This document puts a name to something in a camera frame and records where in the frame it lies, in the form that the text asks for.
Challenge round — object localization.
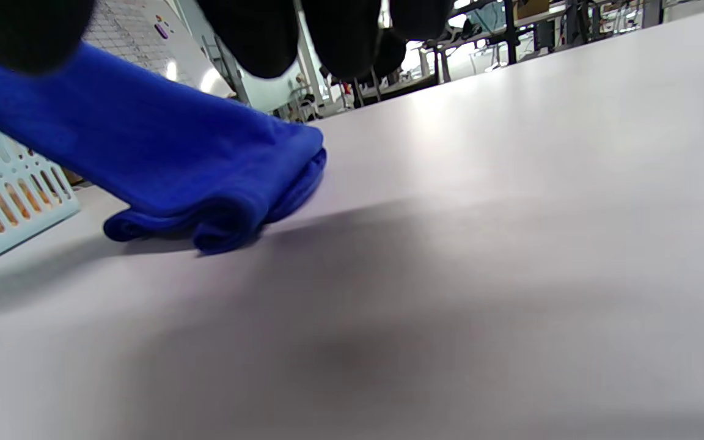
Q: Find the person's right hand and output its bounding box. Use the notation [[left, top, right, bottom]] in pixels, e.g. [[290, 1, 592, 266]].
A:
[[0, 0, 457, 81]]

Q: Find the blue rectangular towel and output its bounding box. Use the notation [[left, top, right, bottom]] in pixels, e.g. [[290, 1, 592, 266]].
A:
[[0, 37, 328, 255]]

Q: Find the white wheeled rack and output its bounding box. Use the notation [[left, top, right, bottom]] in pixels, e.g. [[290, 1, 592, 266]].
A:
[[85, 0, 235, 101]]

